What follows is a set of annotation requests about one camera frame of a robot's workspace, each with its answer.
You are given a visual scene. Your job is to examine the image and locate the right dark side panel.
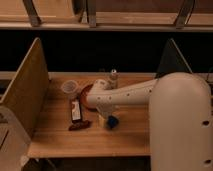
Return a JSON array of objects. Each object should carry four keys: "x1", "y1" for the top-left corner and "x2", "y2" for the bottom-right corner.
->
[{"x1": 156, "y1": 38, "x2": 192, "y2": 78}]

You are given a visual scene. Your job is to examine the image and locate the clear plastic cup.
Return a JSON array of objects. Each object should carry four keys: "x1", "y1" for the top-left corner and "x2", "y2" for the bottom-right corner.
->
[{"x1": 61, "y1": 80, "x2": 79, "y2": 100}]

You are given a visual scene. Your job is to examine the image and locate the blue object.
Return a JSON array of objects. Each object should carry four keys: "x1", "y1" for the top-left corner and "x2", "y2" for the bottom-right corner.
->
[{"x1": 107, "y1": 115, "x2": 119, "y2": 129}]

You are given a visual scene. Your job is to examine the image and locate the left wooden side panel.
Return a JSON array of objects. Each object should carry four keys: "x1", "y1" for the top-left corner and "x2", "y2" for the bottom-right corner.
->
[{"x1": 0, "y1": 38, "x2": 50, "y2": 142}]

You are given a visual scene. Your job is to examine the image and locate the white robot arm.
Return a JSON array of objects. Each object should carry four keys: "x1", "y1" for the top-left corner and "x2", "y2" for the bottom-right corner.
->
[{"x1": 87, "y1": 72, "x2": 213, "y2": 171}]

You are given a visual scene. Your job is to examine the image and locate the dark snack bar package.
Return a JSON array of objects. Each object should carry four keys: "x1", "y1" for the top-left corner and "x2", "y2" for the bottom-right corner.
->
[{"x1": 71, "y1": 100, "x2": 82, "y2": 123}]

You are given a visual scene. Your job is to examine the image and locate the brown ceramic bowl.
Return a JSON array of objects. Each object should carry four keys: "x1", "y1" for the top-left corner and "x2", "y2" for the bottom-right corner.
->
[{"x1": 80, "y1": 84, "x2": 96, "y2": 110}]

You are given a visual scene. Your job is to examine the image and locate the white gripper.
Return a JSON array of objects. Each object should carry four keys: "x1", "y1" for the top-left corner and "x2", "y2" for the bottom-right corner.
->
[{"x1": 97, "y1": 104, "x2": 115, "y2": 127}]

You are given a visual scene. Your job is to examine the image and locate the small can bottle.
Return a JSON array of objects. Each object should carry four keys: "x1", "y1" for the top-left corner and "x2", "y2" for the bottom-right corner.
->
[{"x1": 110, "y1": 69, "x2": 118, "y2": 89}]

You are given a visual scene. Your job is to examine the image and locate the dark red chip bag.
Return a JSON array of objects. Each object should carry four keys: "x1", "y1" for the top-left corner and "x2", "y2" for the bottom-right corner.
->
[{"x1": 69, "y1": 120, "x2": 91, "y2": 131}]

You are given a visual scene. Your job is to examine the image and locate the wooden shelf rail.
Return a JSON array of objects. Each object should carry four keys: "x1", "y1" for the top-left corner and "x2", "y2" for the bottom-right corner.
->
[{"x1": 0, "y1": 0, "x2": 213, "y2": 33}]

